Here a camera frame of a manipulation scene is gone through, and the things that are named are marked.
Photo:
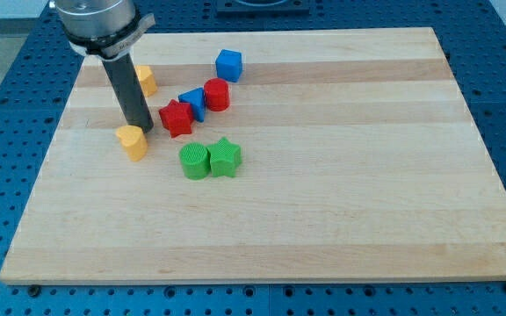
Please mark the red star block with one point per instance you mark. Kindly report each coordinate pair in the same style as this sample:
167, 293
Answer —
177, 118

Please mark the dark mounting plate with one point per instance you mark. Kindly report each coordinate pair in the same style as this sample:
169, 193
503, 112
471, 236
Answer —
233, 7

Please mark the yellow heart block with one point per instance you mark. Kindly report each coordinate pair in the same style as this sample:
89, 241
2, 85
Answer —
133, 141

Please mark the red cylinder block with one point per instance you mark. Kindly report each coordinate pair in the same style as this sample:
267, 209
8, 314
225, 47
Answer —
216, 92

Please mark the blue cube block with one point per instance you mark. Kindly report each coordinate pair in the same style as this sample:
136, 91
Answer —
229, 65

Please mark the green cylinder block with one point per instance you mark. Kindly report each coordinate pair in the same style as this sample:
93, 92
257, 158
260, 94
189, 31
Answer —
195, 161

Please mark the wooden board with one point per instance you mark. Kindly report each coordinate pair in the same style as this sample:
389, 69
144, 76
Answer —
361, 163

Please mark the blue triangle block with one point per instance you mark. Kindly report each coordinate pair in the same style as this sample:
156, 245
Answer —
196, 99

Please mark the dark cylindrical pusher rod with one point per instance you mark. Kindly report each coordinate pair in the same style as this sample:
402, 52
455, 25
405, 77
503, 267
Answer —
125, 83

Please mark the yellow pentagon block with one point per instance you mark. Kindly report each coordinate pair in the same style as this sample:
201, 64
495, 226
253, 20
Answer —
146, 79

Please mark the green star block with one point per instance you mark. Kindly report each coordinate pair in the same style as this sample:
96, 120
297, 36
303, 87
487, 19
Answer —
225, 157

